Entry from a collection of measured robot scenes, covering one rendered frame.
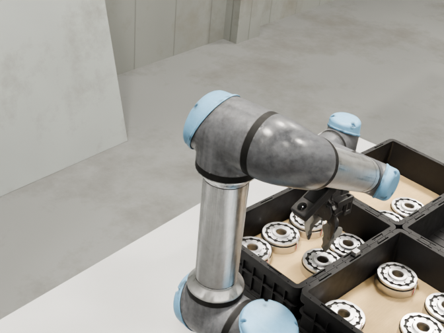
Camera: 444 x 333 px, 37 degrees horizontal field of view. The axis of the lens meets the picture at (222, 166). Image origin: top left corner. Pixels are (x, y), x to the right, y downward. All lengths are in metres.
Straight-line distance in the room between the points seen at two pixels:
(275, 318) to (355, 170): 0.32
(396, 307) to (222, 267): 0.58
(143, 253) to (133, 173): 1.68
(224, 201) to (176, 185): 2.33
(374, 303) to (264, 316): 0.46
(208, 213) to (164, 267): 0.71
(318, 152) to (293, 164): 0.05
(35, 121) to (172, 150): 0.81
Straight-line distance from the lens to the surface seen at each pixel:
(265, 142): 1.05
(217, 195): 1.17
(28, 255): 3.06
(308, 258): 1.73
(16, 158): 3.45
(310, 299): 1.51
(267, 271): 1.57
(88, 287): 1.83
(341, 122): 1.52
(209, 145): 1.11
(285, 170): 1.06
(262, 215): 1.80
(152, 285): 1.83
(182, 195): 3.42
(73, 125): 3.62
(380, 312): 1.68
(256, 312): 1.31
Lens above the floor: 1.93
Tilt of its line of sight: 32 degrees down
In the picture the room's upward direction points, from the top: 6 degrees clockwise
